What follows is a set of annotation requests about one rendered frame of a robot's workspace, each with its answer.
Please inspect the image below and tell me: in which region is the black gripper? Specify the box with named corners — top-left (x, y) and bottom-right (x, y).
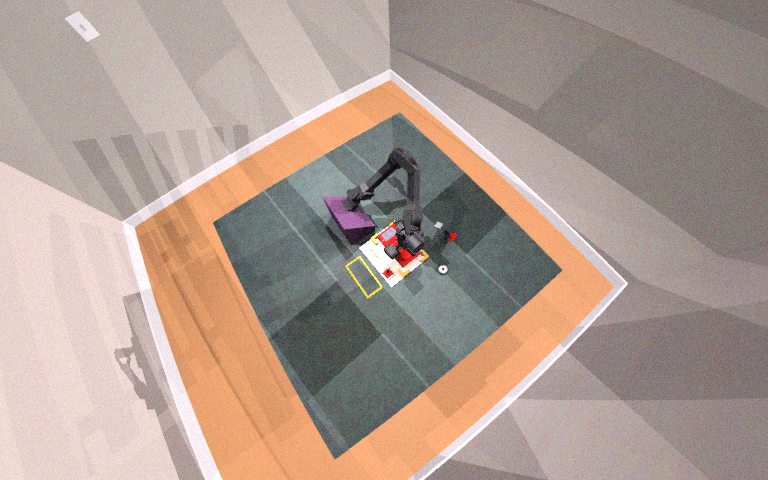
top-left (384, 230), bottom-right (424, 260)

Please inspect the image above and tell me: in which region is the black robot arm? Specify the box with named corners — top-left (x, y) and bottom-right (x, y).
top-left (341, 147), bottom-right (426, 256)

